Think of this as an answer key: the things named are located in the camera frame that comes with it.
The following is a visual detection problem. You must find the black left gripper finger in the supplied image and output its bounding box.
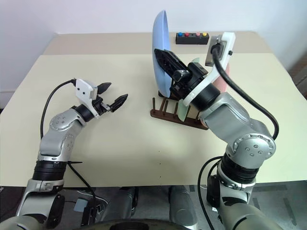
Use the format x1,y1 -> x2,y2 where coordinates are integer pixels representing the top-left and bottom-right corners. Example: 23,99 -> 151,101
109,93 -> 129,112
96,81 -> 112,95

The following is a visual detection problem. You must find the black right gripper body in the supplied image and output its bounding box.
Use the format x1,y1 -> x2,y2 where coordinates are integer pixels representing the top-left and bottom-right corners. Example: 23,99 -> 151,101
168,62 -> 210,101

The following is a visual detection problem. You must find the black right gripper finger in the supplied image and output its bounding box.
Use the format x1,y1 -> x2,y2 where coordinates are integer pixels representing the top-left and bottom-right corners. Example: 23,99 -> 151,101
154,48 -> 188,78

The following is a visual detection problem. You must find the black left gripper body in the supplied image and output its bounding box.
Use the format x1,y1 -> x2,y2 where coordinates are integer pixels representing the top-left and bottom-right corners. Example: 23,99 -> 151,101
92,95 -> 114,116

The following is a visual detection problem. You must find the light blue plastic plate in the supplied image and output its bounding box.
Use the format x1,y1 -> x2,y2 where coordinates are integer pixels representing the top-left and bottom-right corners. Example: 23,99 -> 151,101
151,9 -> 174,98

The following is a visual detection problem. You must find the pink plastic plate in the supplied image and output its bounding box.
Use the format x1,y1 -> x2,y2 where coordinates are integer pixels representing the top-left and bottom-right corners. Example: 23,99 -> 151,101
201,65 -> 232,128

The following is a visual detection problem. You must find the light green plastic plate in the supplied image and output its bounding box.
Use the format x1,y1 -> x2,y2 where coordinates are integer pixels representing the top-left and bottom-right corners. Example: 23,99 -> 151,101
177,57 -> 201,123

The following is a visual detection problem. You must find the brown wooden dish rack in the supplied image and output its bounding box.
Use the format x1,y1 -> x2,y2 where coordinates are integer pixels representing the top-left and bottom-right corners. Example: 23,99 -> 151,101
150,90 -> 210,131

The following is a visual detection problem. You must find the black button box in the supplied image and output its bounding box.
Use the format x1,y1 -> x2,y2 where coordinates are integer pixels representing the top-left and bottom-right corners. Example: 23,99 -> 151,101
175,32 -> 209,46

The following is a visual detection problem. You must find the dark grey rounded shape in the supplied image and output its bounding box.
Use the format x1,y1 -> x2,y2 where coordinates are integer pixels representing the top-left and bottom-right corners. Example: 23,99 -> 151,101
106,186 -> 140,218
168,185 -> 198,225

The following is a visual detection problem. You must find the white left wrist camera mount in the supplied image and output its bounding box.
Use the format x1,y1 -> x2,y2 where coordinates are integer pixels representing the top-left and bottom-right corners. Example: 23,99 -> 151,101
73,78 -> 101,120

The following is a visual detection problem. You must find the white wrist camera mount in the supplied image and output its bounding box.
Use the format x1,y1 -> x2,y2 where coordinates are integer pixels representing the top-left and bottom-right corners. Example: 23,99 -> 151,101
73,78 -> 101,120
183,31 -> 235,107

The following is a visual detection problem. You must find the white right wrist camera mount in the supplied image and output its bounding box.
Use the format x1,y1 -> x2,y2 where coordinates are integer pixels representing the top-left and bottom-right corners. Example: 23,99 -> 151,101
183,31 -> 235,107

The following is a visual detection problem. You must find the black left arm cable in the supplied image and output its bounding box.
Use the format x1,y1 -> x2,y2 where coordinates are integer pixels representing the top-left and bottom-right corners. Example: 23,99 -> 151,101
40,79 -> 98,207

